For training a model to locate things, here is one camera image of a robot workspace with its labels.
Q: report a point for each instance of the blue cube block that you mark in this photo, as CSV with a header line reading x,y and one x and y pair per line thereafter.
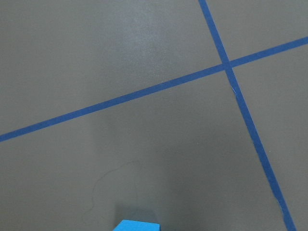
x,y
131,225

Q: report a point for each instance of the long blue tape line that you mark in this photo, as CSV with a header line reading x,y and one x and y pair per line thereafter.
x,y
159,87

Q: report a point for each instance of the crossing blue tape line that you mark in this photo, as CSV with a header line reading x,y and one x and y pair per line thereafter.
x,y
259,148

